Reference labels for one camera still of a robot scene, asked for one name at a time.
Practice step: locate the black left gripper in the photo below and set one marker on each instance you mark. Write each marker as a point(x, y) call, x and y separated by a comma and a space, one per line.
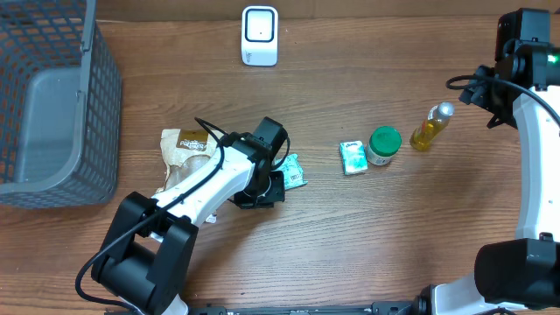
point(244, 200)

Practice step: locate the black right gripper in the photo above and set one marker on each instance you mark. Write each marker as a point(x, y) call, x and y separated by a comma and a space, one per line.
point(481, 94)

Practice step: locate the teal snack packet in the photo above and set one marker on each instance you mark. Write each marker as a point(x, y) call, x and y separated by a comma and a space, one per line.
point(293, 173)

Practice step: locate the yellow oil bottle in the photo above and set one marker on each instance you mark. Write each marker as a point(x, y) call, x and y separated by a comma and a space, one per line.
point(437, 120)

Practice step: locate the brown snack bag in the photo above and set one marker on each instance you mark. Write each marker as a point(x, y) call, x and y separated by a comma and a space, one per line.
point(184, 152)

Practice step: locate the tissue pack white green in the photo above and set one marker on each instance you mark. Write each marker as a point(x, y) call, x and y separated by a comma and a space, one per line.
point(353, 157)

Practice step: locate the green lid jar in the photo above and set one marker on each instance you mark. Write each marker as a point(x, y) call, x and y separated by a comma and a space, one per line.
point(383, 144)

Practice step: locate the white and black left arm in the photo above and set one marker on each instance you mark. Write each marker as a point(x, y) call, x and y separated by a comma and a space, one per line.
point(147, 250)

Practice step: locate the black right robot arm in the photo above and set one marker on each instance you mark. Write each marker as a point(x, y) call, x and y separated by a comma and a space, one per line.
point(522, 91)

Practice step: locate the dark grey plastic basket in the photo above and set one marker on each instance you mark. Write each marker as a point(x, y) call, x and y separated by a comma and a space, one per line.
point(61, 101)

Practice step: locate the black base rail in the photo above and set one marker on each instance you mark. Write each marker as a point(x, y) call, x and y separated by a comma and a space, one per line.
point(306, 310)

